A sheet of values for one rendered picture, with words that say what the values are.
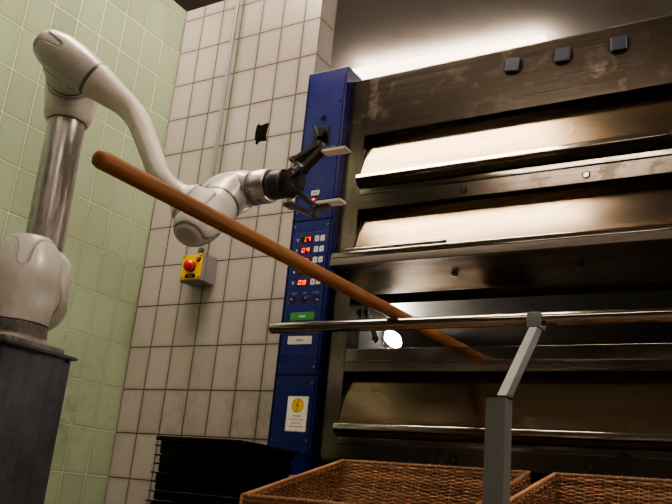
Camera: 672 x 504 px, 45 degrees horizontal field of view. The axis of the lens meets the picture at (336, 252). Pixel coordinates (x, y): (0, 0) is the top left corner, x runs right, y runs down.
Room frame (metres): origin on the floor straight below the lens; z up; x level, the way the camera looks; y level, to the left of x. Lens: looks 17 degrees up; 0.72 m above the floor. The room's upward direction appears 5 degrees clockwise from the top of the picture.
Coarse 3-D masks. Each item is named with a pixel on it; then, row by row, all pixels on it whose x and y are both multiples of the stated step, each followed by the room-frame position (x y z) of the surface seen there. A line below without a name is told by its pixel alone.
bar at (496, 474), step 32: (352, 320) 1.99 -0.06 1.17; (384, 320) 1.94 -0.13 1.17; (416, 320) 1.89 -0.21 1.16; (448, 320) 1.85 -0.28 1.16; (480, 320) 1.81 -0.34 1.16; (512, 320) 1.77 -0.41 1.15; (544, 320) 1.73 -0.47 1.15; (576, 320) 1.69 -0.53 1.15; (608, 320) 1.66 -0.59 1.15; (640, 320) 1.63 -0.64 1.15; (512, 384) 1.60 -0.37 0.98
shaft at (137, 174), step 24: (120, 168) 1.15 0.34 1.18; (144, 192) 1.22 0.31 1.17; (168, 192) 1.24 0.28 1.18; (192, 216) 1.32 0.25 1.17; (216, 216) 1.34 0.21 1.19; (240, 240) 1.43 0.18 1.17; (264, 240) 1.47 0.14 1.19; (288, 264) 1.56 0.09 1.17; (312, 264) 1.61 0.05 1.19; (336, 288) 1.72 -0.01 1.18; (360, 288) 1.79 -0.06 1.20; (384, 312) 1.91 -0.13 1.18; (432, 336) 2.14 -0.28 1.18
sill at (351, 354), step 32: (352, 352) 2.42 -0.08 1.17; (384, 352) 2.36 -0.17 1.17; (416, 352) 2.30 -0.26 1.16; (448, 352) 2.25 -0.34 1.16; (480, 352) 2.20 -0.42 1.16; (512, 352) 2.15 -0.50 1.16; (544, 352) 2.11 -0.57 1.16; (576, 352) 2.06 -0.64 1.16; (608, 352) 2.02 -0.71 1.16; (640, 352) 1.98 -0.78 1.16
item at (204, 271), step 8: (184, 256) 2.71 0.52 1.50; (192, 256) 2.69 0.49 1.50; (200, 256) 2.67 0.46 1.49; (208, 256) 2.68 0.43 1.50; (200, 264) 2.67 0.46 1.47; (208, 264) 2.69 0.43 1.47; (184, 272) 2.70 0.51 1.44; (192, 272) 2.69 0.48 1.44; (200, 272) 2.67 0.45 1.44; (208, 272) 2.69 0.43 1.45; (184, 280) 2.71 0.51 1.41; (192, 280) 2.69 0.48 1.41; (200, 280) 2.67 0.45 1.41; (208, 280) 2.70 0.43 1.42
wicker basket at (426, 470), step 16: (336, 464) 2.34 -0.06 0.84; (352, 464) 2.35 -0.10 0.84; (368, 464) 2.33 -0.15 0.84; (384, 464) 2.30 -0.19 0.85; (400, 464) 2.28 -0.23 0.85; (416, 464) 2.25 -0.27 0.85; (288, 480) 2.13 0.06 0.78; (304, 480) 2.20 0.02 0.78; (320, 480) 2.28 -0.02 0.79; (336, 480) 2.35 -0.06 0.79; (352, 480) 2.34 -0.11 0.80; (368, 480) 2.31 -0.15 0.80; (384, 480) 2.29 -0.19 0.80; (400, 480) 2.27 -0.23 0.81; (416, 480) 2.24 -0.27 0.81; (448, 480) 2.20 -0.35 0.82; (464, 480) 2.18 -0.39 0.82; (480, 480) 2.16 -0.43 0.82; (528, 480) 2.06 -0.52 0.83; (240, 496) 1.98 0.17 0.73; (256, 496) 1.96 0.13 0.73; (272, 496) 1.94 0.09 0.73; (288, 496) 2.14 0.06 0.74; (304, 496) 2.21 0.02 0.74; (320, 496) 2.29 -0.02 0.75; (336, 496) 2.35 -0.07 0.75; (352, 496) 2.32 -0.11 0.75; (368, 496) 2.30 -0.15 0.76; (384, 496) 2.27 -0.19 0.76; (400, 496) 2.26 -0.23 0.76; (416, 496) 2.23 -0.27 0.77; (432, 496) 2.20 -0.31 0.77; (448, 496) 2.19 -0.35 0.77; (464, 496) 2.16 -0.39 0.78; (480, 496) 2.14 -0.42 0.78
